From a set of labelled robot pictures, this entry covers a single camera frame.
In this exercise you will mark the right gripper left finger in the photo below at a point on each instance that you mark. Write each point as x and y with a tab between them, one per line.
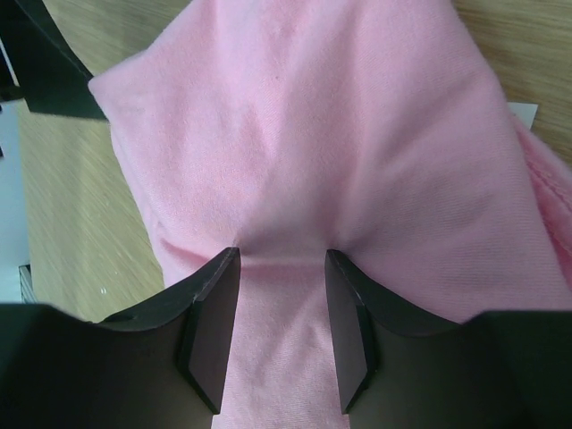
159	364

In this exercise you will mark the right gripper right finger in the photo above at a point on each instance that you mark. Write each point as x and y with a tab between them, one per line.
400	366

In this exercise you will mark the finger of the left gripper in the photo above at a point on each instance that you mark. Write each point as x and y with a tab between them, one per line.
39	67

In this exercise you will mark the pink t shirt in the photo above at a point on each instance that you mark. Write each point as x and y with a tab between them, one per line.
286	128

